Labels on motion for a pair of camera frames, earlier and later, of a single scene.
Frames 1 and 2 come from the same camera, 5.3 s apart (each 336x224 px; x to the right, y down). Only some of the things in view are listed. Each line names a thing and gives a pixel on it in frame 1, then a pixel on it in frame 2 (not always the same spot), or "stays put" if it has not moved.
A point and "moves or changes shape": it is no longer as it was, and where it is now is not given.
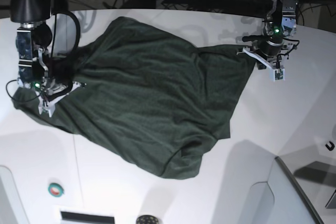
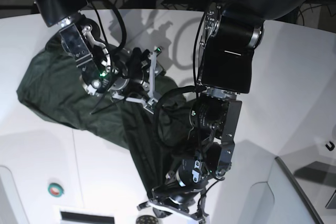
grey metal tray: (315, 173) stays put
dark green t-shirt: (159, 100) moves or changes shape
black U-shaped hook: (329, 148) stays put
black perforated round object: (147, 219) stays put
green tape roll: (55, 190) stays put
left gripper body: (57, 86) to (128, 79)
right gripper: (272, 45) to (181, 184)
